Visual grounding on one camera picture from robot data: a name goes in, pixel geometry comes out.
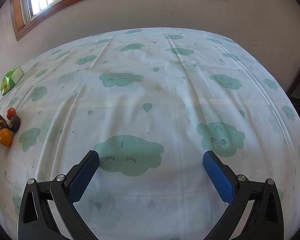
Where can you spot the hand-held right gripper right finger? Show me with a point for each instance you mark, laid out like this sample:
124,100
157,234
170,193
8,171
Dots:
217,177

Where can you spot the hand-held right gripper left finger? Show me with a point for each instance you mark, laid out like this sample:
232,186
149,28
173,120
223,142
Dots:
83,177

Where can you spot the cracked dark passion fruit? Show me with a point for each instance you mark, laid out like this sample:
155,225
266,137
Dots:
15,123

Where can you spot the orange tomato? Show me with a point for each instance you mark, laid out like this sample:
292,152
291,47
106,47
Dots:
5,137

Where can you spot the red tomato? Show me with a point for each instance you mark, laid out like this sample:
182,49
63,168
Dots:
11,112

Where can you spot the small green tomato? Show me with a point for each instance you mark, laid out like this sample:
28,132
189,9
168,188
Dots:
1,126

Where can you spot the white cloud print tablecloth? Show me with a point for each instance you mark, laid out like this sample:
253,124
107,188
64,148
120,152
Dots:
150,92

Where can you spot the green tissue pack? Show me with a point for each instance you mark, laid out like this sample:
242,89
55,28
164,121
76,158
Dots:
11,80

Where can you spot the wooden framed barred window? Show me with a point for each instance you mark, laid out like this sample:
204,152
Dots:
30,2

